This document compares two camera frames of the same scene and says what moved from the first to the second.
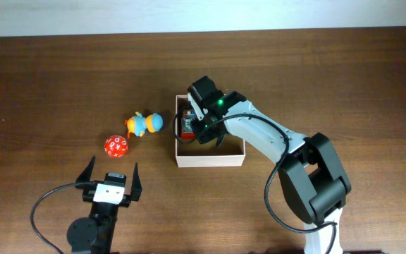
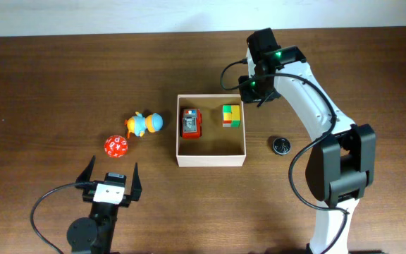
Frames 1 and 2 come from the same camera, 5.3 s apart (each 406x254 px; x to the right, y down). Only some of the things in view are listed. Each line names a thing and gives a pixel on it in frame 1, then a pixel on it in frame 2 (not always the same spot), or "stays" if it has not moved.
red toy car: (187, 130) stays
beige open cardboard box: (231, 151) stays
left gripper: (135, 190) stays
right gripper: (202, 135) to (246, 95)
